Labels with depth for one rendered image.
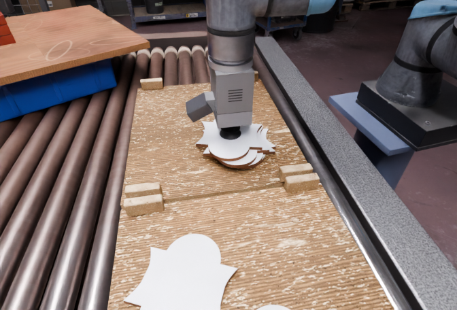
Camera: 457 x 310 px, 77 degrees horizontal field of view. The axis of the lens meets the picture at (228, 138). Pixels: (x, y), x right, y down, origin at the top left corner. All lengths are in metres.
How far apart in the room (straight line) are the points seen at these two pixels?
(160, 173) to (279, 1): 0.35
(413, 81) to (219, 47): 0.53
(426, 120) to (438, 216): 1.23
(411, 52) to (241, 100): 0.47
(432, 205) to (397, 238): 1.51
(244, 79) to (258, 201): 0.20
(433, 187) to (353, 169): 1.56
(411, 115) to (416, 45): 0.16
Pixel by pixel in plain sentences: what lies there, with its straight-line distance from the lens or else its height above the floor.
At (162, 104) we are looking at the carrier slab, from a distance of 0.76.
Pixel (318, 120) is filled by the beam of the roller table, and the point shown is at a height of 0.92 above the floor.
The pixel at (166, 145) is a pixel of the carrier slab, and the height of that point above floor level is 0.94.
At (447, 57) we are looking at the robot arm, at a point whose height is 1.09.
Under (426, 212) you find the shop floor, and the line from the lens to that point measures 2.00.
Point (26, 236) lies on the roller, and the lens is 0.60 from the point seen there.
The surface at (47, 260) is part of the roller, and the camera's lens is 0.55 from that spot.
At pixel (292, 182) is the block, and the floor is 0.96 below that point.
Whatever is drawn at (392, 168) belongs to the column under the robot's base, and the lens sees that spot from 0.97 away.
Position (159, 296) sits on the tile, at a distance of 0.42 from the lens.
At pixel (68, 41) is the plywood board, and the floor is 1.04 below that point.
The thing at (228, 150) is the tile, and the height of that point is 0.97.
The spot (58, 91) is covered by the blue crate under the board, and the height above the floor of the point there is 0.96.
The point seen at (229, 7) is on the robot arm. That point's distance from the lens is 0.44.
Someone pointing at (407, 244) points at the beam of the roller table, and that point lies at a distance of 0.55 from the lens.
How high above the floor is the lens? 1.32
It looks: 38 degrees down
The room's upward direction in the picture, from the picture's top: straight up
